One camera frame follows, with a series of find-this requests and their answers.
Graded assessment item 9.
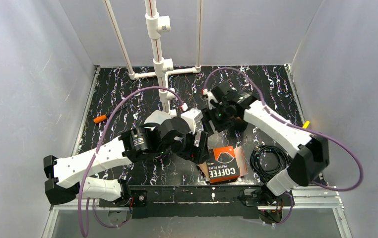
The orange coffee filter package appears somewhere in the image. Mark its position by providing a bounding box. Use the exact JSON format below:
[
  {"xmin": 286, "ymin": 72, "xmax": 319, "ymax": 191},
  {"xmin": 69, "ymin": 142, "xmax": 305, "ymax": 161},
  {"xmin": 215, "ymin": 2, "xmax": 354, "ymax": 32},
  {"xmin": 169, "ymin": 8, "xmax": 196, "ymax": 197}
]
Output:
[{"xmin": 198, "ymin": 146, "xmax": 249, "ymax": 183}]

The white paper coffee filter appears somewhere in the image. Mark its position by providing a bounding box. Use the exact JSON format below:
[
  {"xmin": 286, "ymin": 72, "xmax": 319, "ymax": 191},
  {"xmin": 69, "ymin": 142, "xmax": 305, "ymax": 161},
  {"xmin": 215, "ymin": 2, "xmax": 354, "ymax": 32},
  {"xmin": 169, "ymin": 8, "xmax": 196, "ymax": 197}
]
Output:
[{"xmin": 143, "ymin": 110, "xmax": 172, "ymax": 124}]

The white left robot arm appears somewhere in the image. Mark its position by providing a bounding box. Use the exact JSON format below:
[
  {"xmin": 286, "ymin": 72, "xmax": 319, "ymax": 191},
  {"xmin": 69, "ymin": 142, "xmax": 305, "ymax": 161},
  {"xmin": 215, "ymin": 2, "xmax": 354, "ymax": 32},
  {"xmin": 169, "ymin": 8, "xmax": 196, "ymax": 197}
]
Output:
[{"xmin": 43, "ymin": 117, "xmax": 209, "ymax": 205}]

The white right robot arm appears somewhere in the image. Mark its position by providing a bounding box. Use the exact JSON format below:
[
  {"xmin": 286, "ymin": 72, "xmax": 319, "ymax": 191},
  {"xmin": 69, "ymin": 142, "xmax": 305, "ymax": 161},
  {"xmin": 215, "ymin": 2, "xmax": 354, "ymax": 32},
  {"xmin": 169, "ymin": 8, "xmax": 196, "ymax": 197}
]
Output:
[{"xmin": 201, "ymin": 83, "xmax": 329, "ymax": 199}]

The yellow marker pen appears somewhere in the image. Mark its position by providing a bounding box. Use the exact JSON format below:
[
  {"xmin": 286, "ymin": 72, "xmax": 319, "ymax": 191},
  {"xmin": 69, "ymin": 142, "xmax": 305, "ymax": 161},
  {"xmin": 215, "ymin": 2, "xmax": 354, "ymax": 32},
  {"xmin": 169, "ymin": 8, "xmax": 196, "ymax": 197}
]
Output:
[{"xmin": 302, "ymin": 120, "xmax": 310, "ymax": 129}]

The white PVC pipe stand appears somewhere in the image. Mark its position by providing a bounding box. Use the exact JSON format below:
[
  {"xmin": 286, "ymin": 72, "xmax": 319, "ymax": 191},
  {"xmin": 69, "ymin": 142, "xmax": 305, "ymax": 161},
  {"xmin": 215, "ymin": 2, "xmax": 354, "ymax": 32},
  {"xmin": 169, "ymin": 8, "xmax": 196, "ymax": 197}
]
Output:
[{"xmin": 104, "ymin": 0, "xmax": 203, "ymax": 116}]

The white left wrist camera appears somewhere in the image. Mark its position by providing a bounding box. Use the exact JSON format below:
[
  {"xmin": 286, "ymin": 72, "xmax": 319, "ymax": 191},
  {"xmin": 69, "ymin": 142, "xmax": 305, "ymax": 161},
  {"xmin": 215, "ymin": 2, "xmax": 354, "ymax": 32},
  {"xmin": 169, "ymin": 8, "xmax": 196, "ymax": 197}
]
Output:
[{"xmin": 180, "ymin": 108, "xmax": 203, "ymax": 134}]

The coiled black cable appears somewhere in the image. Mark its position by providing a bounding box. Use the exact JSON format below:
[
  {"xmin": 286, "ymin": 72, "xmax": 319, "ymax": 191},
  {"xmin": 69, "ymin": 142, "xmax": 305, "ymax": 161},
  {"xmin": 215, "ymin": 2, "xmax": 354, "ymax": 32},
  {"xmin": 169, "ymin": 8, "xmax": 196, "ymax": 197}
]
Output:
[{"xmin": 250, "ymin": 145, "xmax": 292, "ymax": 183}]

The orange handled screwdriver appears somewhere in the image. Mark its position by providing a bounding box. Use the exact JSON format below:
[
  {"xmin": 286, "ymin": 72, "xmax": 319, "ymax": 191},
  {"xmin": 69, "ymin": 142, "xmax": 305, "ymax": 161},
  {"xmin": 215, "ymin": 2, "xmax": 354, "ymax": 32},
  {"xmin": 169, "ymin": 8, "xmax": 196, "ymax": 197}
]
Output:
[{"xmin": 93, "ymin": 106, "xmax": 127, "ymax": 124}]

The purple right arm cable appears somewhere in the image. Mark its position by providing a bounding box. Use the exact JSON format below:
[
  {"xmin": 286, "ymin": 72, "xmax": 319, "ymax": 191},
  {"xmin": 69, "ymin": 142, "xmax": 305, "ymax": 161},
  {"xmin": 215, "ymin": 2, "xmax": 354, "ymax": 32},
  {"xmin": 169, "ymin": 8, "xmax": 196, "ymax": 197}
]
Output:
[{"xmin": 202, "ymin": 67, "xmax": 364, "ymax": 228}]

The aluminium frame rail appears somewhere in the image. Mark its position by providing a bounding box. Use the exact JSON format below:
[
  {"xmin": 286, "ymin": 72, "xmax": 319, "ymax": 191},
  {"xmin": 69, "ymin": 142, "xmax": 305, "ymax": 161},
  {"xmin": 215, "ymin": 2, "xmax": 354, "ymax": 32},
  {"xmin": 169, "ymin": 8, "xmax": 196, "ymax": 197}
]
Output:
[{"xmin": 41, "ymin": 185, "xmax": 354, "ymax": 238}]

